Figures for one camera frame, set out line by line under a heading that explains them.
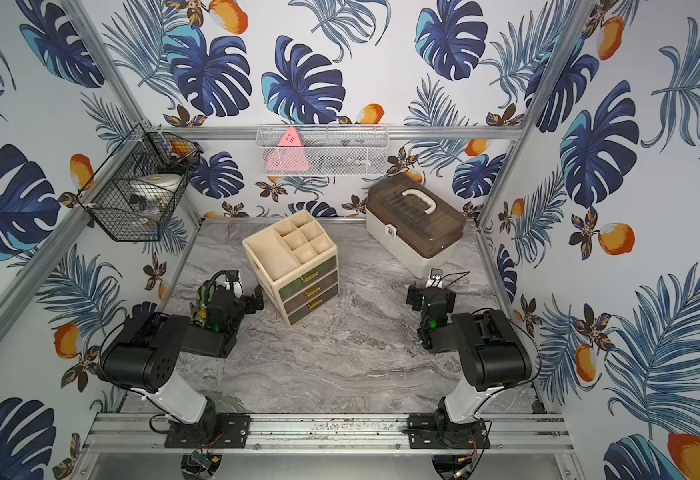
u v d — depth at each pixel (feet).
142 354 1.55
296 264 2.58
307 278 2.62
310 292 2.80
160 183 2.66
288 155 2.92
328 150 3.01
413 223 3.39
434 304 2.40
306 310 2.98
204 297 3.19
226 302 2.51
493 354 1.56
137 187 2.60
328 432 2.47
